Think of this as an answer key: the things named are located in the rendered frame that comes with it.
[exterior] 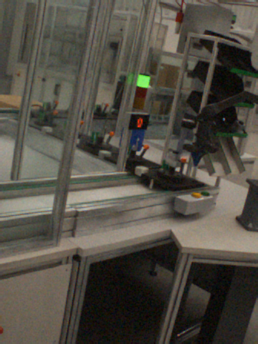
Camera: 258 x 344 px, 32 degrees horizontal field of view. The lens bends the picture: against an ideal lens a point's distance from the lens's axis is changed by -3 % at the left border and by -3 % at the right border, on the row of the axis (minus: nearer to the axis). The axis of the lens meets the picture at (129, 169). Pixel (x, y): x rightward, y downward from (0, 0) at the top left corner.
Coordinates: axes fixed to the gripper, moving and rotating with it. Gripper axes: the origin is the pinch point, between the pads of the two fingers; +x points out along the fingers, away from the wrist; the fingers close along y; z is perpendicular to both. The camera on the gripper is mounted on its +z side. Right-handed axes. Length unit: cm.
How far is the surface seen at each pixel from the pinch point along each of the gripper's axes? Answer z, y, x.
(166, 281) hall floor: -51, 79, 109
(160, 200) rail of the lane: 6.0, -28.3, 14.3
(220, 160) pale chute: -7.1, 33.6, 3.9
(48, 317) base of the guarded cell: 12, -83, 49
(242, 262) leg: 42, -14, 29
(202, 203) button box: 12.9, -7.7, 15.4
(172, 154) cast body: -12.3, -2.2, 1.7
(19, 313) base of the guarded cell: 12, -96, 44
